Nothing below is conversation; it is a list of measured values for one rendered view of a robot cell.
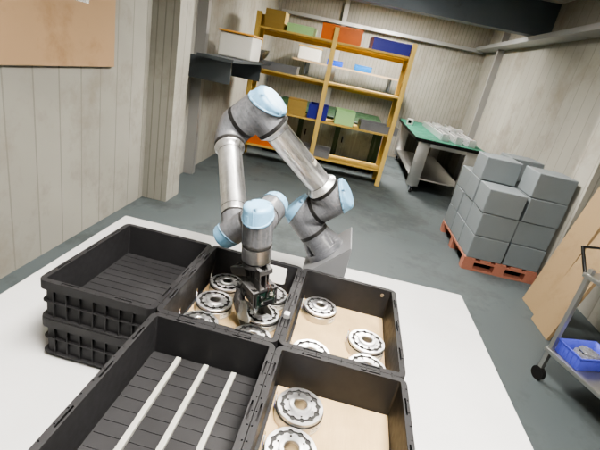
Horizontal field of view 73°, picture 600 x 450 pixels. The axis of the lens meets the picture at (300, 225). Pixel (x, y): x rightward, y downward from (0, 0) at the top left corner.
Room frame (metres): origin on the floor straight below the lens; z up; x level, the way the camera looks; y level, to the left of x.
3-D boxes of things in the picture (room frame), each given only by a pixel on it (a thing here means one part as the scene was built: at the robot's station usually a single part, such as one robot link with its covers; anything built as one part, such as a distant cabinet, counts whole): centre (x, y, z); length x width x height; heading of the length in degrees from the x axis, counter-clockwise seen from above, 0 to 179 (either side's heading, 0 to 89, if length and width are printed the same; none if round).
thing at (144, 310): (1.00, 0.43, 0.92); 0.40 x 0.30 x 0.02; 175
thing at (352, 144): (7.76, -0.07, 0.39); 1.99 x 1.90 x 0.79; 87
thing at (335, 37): (6.32, 0.03, 1.04); 2.30 x 0.61 x 2.08; 87
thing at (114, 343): (1.00, 0.43, 0.76); 0.40 x 0.30 x 0.12; 175
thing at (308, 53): (8.55, 0.50, 1.67); 0.44 x 0.36 x 0.25; 87
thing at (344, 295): (0.95, -0.17, 0.87); 0.40 x 0.30 x 0.11; 175
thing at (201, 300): (0.98, 0.19, 0.86); 0.10 x 0.10 x 0.01
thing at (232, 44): (4.99, 1.08, 1.54); 0.48 x 0.40 x 0.27; 177
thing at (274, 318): (0.97, 0.05, 0.86); 0.10 x 0.10 x 0.01
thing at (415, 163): (7.35, -1.97, 0.49); 2.69 x 1.04 x 0.97; 177
